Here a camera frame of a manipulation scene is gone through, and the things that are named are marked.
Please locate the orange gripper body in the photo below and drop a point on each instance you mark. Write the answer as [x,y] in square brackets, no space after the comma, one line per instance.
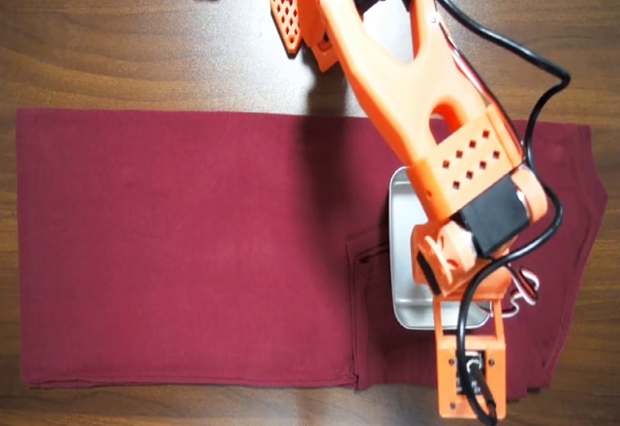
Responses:
[499,289]

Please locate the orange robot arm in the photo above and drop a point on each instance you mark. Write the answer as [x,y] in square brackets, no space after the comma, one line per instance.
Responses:
[387,77]

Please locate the rectangular metal tray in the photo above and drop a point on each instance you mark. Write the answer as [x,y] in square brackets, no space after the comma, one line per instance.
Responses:
[401,242]

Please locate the dark red cloth trousers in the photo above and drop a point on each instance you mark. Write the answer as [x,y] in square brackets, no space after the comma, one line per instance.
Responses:
[145,232]

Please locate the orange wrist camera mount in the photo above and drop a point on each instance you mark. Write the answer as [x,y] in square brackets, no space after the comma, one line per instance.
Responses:
[445,377]

